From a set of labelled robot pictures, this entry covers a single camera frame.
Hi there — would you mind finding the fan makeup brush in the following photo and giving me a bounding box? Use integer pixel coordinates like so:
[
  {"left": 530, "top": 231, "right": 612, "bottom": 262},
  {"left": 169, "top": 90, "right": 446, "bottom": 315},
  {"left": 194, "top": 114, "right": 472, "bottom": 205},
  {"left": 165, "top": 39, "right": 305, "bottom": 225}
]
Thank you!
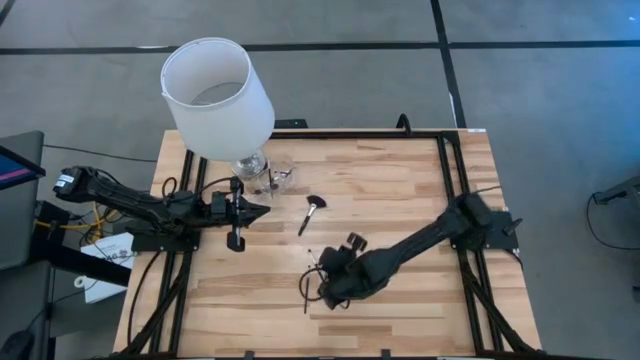
[{"left": 297, "top": 194, "right": 328, "bottom": 238}]

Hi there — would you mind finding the yellow cable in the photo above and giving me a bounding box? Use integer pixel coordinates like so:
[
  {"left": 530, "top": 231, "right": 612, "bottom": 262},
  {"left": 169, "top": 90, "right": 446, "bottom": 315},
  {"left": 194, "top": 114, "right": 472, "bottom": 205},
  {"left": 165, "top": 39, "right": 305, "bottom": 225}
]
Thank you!
[{"left": 34, "top": 202, "right": 119, "bottom": 240}]

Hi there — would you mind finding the grey cabinet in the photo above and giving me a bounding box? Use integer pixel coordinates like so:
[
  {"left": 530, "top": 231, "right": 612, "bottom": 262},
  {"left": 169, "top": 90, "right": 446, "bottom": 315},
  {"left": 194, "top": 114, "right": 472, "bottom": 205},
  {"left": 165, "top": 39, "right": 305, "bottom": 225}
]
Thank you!
[{"left": 0, "top": 130, "right": 46, "bottom": 271}]

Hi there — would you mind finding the black floor stand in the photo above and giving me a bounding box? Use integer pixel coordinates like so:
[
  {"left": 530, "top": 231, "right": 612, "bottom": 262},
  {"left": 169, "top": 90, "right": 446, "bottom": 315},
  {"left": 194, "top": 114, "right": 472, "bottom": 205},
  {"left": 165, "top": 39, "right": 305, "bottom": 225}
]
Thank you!
[{"left": 591, "top": 174, "right": 640, "bottom": 206}]

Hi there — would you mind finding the black floor stand cable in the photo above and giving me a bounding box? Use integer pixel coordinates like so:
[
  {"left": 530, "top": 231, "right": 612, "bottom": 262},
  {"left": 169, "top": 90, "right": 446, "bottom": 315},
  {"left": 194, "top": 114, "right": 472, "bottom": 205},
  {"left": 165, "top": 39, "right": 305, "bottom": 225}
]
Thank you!
[{"left": 584, "top": 192, "right": 640, "bottom": 251}]

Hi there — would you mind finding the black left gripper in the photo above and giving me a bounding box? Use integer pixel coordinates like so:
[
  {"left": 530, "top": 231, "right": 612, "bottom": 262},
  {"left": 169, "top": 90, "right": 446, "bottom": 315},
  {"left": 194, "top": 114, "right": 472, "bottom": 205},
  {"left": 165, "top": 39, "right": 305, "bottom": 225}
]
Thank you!
[{"left": 209, "top": 175, "right": 272, "bottom": 254}]

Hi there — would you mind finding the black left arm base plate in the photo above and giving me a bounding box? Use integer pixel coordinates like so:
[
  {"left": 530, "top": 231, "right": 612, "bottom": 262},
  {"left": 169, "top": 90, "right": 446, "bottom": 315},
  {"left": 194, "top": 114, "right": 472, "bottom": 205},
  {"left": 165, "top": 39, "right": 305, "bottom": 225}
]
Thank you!
[{"left": 130, "top": 232, "right": 201, "bottom": 253}]

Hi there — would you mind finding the white printed paper sheet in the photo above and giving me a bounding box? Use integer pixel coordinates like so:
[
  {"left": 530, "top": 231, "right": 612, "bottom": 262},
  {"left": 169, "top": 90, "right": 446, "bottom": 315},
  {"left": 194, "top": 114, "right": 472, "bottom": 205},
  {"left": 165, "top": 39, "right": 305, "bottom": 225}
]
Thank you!
[{"left": 79, "top": 233, "right": 136, "bottom": 305}]

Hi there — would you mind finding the clear acrylic brush organizer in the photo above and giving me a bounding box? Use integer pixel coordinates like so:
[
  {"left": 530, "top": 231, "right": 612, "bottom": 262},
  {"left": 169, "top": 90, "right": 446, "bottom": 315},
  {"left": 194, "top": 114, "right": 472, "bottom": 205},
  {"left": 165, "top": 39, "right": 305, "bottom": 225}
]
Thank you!
[{"left": 249, "top": 155, "right": 297, "bottom": 197}]

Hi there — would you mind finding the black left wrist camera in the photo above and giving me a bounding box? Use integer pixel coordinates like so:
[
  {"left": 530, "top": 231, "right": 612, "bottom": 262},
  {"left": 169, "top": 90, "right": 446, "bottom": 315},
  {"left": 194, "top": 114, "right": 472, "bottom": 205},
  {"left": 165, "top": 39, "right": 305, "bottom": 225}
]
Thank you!
[{"left": 209, "top": 191, "right": 229, "bottom": 217}]

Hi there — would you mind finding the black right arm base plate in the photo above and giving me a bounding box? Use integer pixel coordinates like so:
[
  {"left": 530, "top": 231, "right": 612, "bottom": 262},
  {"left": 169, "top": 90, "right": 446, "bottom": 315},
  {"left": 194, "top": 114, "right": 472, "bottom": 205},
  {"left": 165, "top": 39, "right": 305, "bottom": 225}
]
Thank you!
[{"left": 449, "top": 209, "right": 521, "bottom": 251}]

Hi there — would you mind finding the computer monitor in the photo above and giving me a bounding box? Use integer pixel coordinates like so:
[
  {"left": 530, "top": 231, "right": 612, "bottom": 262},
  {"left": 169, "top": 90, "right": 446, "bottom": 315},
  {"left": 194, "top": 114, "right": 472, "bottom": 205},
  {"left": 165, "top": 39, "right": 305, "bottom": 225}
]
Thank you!
[{"left": 0, "top": 144, "right": 47, "bottom": 192}]

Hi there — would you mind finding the thin black floor cable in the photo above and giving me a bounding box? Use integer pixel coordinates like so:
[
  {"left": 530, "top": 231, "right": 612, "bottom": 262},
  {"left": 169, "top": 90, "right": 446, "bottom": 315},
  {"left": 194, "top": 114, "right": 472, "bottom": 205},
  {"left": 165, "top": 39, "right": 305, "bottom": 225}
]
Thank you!
[{"left": 43, "top": 143, "right": 159, "bottom": 164}]

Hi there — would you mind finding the thick black table cable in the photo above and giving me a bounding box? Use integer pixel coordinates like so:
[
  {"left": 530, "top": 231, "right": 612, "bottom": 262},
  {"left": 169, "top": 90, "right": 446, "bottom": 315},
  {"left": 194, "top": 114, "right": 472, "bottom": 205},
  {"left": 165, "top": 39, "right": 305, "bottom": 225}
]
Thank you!
[{"left": 127, "top": 249, "right": 164, "bottom": 351}]

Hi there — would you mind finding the white shade chrome table lamp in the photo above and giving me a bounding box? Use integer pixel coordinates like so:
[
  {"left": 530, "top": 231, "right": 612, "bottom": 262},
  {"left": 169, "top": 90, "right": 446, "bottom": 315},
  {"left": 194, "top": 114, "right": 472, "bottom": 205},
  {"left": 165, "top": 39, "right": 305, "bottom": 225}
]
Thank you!
[{"left": 159, "top": 37, "right": 276, "bottom": 181}]

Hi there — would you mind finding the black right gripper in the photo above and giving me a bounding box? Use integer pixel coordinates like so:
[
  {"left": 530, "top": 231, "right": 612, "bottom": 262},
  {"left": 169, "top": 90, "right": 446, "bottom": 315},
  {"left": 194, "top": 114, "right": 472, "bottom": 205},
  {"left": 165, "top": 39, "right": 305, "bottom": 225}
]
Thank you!
[{"left": 319, "top": 232, "right": 374, "bottom": 310}]

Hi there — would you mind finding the black right camera cable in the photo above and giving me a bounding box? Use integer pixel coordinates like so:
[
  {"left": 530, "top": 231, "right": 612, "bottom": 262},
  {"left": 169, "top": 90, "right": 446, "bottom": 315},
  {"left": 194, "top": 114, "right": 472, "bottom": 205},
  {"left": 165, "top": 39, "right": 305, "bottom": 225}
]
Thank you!
[{"left": 298, "top": 267, "right": 329, "bottom": 304}]

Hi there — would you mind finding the black stand beam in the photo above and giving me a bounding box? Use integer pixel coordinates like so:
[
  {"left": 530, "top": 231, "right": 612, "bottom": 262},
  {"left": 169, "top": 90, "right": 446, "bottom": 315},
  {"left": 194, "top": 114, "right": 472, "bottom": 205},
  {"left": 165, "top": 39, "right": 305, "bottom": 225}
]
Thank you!
[{"left": 29, "top": 199, "right": 134, "bottom": 289}]

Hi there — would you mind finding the black computer mouse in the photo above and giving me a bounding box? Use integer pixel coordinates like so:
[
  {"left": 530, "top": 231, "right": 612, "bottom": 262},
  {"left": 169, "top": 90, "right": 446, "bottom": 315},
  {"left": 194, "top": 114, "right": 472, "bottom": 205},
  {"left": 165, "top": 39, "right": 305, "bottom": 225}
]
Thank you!
[{"left": 0, "top": 328, "right": 35, "bottom": 360}]

